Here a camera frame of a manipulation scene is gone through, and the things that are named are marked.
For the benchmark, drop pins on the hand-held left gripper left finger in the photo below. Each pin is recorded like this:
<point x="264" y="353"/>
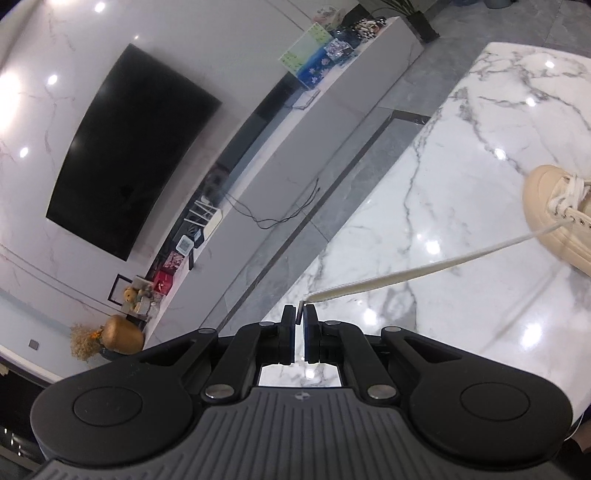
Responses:
<point x="290" y="337"/>

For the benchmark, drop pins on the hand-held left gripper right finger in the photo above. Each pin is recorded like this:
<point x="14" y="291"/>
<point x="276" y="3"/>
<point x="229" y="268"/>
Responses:
<point x="310" y="337"/>

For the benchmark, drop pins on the cream shoelace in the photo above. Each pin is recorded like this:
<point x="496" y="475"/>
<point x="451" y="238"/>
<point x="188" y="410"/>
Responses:
<point x="415" y="272"/>

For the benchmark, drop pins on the beige canvas shoe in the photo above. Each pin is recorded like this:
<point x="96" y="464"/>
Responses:
<point x="542" y="207"/>

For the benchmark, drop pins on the white router with antennas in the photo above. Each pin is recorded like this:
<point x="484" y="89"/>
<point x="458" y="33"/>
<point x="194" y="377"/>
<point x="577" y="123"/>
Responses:
<point x="210" y="226"/>

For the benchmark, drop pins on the pink box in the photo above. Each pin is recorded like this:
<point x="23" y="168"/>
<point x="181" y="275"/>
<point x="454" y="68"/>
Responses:
<point x="173" y="261"/>

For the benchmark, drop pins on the red box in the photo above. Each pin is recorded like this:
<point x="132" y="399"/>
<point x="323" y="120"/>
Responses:
<point x="161" y="282"/>

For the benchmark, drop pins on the white desk clock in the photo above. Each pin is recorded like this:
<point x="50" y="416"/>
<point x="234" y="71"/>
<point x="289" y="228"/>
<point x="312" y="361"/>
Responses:
<point x="184" y="243"/>

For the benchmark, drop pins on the grey plush toy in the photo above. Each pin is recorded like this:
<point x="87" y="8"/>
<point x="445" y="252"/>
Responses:
<point x="147" y="290"/>

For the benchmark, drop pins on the yellow teddy bear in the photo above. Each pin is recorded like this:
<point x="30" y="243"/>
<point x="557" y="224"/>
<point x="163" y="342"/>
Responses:
<point x="128" y="299"/>

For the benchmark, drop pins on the gold vase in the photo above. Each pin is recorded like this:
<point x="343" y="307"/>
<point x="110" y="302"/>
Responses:
<point x="122" y="336"/>

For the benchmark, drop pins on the white marble television cabinet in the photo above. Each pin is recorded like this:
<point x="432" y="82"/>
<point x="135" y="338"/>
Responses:
<point x="286" y="157"/>

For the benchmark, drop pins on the dried flower bunch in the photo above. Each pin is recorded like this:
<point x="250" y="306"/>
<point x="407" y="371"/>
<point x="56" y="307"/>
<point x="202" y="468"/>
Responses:
<point x="85" y="344"/>

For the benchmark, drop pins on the grey notebook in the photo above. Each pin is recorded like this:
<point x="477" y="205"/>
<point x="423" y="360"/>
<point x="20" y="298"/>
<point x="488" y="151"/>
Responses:
<point x="307" y="99"/>

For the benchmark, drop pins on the black television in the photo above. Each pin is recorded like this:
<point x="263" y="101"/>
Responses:
<point x="134" y="147"/>

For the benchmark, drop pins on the blue flower painting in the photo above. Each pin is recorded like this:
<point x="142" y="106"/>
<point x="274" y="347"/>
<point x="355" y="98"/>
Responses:
<point x="314" y="73"/>

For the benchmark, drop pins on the colourful boxes on cabinet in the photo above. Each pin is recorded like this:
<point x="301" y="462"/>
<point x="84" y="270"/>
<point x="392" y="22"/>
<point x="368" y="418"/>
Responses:
<point x="304" y="48"/>

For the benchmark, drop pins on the small colourful picture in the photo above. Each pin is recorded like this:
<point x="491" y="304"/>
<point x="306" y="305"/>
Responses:
<point x="339" y="50"/>

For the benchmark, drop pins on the black and white figurine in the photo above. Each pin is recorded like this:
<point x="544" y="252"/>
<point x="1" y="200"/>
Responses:
<point x="369" y="26"/>

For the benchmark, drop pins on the flowered tissue box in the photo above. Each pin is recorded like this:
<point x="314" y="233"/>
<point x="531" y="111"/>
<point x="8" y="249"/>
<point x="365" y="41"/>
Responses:
<point x="330" y="14"/>

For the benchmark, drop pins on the teal waste bin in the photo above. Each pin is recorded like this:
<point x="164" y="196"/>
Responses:
<point x="461" y="2"/>

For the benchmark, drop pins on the grey blue waste bin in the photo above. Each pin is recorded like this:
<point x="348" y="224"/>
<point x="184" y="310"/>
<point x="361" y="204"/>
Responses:
<point x="498" y="3"/>

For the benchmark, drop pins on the black picture frame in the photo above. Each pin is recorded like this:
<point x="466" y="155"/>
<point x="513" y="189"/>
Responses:
<point x="115" y="288"/>

